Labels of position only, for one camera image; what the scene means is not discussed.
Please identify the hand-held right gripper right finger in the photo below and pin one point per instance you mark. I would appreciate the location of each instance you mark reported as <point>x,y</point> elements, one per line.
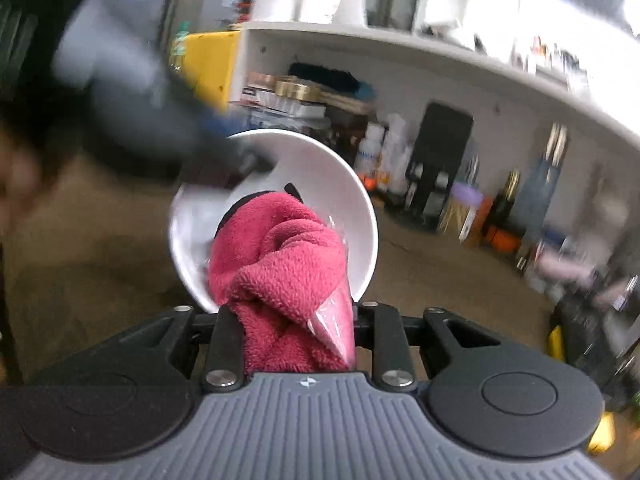
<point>385,340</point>

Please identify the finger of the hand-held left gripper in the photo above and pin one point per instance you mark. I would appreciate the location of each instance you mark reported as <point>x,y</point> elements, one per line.
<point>250,159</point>

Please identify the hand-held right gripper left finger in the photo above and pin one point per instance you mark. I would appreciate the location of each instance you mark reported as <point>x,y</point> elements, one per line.
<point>227,332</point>

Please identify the clear plastic wrapper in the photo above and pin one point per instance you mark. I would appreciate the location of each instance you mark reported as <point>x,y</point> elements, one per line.
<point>336,320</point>

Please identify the white bowl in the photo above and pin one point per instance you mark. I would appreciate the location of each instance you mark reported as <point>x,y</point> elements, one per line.
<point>320,170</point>

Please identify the pink towel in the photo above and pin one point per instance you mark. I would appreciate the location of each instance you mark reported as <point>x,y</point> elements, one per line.
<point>280,270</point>

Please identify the person's left hand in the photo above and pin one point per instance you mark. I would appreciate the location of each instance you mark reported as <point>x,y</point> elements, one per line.
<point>12,180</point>

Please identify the clear plastic organiser box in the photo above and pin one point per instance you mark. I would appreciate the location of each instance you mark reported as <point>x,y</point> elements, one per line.
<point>290,121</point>

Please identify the grey striped cardboard box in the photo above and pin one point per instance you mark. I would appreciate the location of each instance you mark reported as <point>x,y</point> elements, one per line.
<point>280,102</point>

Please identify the rose gold round tin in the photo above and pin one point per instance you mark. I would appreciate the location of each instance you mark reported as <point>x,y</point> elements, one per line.
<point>261,82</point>

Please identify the green glass bottle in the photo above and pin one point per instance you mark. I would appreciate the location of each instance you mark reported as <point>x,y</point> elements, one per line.
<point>179,47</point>

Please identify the yellow plastic crate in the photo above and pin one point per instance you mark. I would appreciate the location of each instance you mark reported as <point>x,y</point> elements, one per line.
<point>210,65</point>

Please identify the black bristle brush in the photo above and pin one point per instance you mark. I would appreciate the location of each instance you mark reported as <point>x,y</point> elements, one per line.
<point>322,76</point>

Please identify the white bottle blue label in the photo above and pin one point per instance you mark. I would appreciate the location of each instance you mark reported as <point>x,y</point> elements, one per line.
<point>370,150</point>

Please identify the orange packet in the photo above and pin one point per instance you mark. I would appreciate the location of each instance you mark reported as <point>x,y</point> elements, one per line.
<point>370,182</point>

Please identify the teal plastic item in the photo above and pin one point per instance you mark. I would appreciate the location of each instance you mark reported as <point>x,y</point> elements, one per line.
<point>366,91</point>

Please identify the white spray bottle orange label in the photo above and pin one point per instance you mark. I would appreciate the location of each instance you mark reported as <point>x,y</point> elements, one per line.
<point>396,150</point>

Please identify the purple lidded toothpick jar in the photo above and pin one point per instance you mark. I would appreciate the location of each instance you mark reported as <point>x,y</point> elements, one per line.
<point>462,210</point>

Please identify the orange black jar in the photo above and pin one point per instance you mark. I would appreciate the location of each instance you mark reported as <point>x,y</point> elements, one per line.
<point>501,239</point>

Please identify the white shelf unit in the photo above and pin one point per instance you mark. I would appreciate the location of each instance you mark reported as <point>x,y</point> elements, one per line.
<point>400,55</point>

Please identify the small dark bottle gold cap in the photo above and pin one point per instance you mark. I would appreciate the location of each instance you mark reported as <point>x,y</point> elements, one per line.
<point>506,200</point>

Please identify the pink plastic item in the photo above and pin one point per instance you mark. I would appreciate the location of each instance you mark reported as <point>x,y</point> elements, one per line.
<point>565,265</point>

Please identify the black phone stand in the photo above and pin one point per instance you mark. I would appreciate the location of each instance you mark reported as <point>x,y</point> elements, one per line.
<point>445,145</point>

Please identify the blue bottle gold cap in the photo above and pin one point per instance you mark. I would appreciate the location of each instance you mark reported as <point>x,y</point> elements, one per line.
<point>547,185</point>

